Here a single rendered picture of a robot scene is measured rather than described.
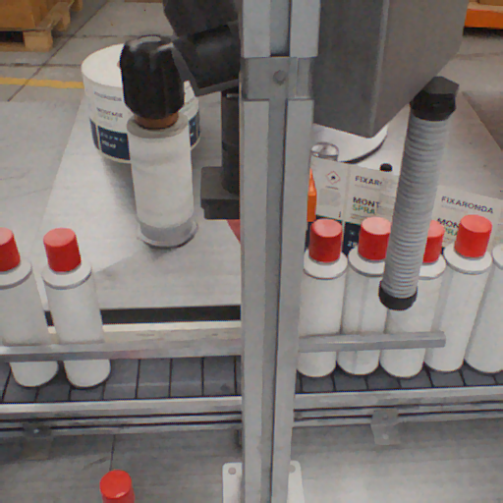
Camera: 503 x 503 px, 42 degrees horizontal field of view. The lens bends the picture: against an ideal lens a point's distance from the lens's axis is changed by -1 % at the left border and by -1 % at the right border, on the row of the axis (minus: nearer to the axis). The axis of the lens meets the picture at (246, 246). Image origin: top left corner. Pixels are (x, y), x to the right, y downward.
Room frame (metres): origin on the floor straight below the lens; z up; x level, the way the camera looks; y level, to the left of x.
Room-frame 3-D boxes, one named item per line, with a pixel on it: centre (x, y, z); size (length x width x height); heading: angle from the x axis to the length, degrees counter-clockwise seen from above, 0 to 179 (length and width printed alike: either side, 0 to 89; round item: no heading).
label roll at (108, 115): (1.11, 0.19, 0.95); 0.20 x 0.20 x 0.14
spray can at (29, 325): (0.53, 0.25, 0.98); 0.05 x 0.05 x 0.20
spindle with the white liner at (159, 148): (0.81, 0.12, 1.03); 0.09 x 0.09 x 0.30
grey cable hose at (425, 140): (0.45, -0.14, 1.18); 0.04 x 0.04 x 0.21
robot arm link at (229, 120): (0.61, 0.00, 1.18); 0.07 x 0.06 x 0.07; 171
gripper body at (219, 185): (0.60, 0.00, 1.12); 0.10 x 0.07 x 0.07; 92
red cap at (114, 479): (0.39, 0.14, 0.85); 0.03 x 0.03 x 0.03
